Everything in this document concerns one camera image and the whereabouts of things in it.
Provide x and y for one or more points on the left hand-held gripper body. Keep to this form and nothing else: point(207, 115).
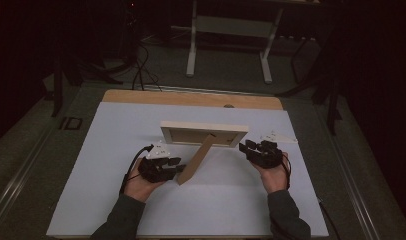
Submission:
point(154, 170)

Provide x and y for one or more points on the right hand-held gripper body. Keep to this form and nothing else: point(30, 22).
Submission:
point(269, 156)

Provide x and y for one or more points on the white metal table frame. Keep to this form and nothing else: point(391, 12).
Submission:
point(191, 50)

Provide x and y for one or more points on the wooden photo frame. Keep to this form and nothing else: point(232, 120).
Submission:
point(204, 128)

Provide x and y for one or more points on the black floor bracket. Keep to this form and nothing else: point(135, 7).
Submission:
point(62, 123)

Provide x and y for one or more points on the black metal stand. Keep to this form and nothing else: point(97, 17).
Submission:
point(332, 106)
point(57, 90)

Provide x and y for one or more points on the person's right hand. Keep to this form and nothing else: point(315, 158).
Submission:
point(276, 178)

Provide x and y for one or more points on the person's left hand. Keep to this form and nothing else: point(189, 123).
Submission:
point(136, 186)

